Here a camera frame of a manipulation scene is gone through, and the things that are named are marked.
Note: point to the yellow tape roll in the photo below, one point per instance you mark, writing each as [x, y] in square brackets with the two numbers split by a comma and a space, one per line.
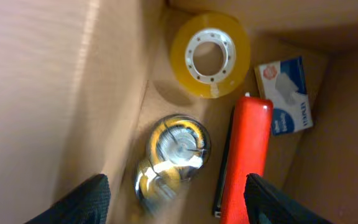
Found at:
[210, 55]

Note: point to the yellow correction tape dispenser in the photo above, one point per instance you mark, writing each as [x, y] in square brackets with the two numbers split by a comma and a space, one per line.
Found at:
[177, 148]

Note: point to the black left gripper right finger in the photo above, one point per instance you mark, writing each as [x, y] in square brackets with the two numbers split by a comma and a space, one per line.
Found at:
[266, 204]

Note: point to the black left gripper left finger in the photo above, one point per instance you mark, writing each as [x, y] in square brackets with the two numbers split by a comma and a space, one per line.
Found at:
[88, 203]

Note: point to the orange stapler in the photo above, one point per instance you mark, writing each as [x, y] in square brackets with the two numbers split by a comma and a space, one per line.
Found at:
[245, 152]

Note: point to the brown cardboard box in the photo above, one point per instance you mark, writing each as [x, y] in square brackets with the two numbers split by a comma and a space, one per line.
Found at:
[82, 83]

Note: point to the white blue staples box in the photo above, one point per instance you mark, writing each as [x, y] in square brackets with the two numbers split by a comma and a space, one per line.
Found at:
[284, 84]

